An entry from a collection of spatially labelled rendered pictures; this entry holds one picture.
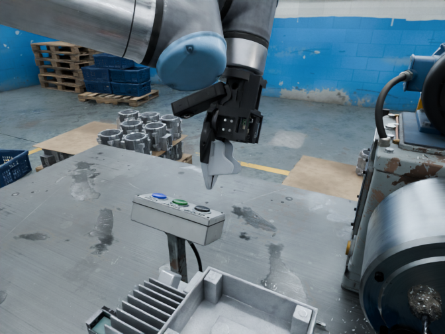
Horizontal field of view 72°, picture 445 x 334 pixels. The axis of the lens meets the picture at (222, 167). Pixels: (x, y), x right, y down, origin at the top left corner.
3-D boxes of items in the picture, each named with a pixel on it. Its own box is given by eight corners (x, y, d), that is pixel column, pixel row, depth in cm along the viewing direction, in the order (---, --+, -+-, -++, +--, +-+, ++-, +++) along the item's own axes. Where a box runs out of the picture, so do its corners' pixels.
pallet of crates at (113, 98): (159, 96, 584) (155, 52, 549) (136, 107, 516) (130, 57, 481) (106, 91, 617) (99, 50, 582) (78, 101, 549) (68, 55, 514)
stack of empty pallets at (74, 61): (114, 85, 670) (106, 42, 630) (82, 94, 600) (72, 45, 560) (73, 81, 719) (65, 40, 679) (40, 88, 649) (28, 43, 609)
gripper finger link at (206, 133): (203, 164, 52) (212, 112, 51) (195, 162, 52) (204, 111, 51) (216, 164, 56) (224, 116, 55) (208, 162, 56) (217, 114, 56)
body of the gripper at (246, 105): (243, 144, 49) (257, 69, 48) (197, 136, 53) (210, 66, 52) (257, 147, 56) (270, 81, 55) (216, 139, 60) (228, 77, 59)
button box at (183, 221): (222, 238, 59) (226, 211, 59) (204, 247, 53) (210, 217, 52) (151, 214, 66) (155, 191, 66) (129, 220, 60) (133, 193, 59)
